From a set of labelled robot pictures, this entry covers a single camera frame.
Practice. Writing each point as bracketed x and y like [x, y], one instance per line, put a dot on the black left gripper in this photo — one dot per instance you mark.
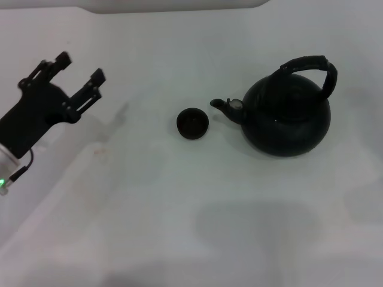
[33, 113]

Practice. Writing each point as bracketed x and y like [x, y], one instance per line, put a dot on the dark brown teacup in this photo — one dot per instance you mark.
[192, 124]

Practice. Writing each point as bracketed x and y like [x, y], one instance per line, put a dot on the black round teapot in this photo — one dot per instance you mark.
[284, 119]

